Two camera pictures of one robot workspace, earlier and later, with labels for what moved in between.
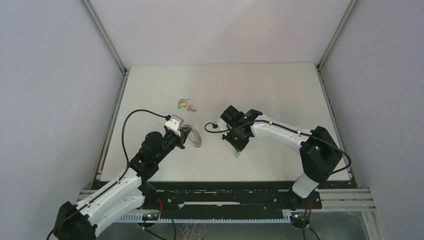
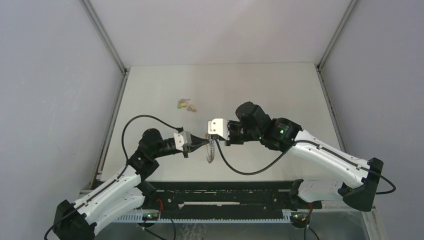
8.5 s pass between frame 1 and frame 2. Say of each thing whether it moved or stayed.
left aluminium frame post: stayed
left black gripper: moved
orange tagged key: stayed
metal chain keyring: moved
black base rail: stayed
